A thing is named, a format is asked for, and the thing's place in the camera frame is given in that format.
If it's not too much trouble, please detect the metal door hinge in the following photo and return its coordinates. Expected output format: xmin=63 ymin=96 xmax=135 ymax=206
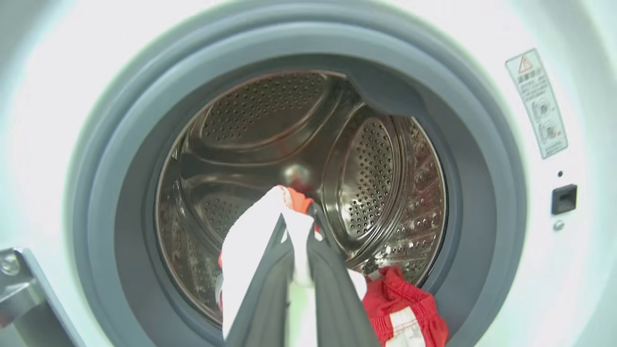
xmin=0 ymin=247 xmax=87 ymax=347

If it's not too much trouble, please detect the white washing machine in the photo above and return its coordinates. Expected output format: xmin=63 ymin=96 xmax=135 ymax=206
xmin=0 ymin=0 xmax=617 ymax=347

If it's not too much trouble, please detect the grey rubber door gasket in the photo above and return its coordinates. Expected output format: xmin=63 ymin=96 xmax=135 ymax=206
xmin=72 ymin=5 xmax=528 ymax=347

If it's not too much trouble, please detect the red and white garment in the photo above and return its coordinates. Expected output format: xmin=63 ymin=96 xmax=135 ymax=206
xmin=217 ymin=185 xmax=450 ymax=347

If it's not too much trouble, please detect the warning sticker with red triangle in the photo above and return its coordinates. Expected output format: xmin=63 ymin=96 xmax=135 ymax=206
xmin=505 ymin=48 xmax=568 ymax=160

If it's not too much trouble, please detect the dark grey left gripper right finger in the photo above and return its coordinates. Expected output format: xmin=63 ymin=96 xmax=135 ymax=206
xmin=306 ymin=202 xmax=381 ymax=347

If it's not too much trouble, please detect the black door latch slot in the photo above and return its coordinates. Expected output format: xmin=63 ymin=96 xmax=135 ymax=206
xmin=551 ymin=184 xmax=578 ymax=215

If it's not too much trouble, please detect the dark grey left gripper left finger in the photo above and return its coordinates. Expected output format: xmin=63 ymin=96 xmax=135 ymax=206
xmin=224 ymin=214 xmax=295 ymax=347

